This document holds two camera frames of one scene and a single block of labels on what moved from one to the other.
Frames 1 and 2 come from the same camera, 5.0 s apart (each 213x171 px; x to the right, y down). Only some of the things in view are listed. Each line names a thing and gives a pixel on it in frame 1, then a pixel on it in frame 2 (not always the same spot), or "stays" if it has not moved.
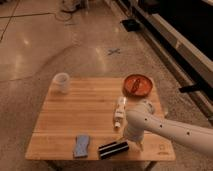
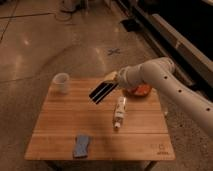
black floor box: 131,25 stays
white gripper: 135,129 -> 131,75
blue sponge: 81,148 stays
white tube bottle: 120,112 stays
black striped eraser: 107,150 -> 102,91
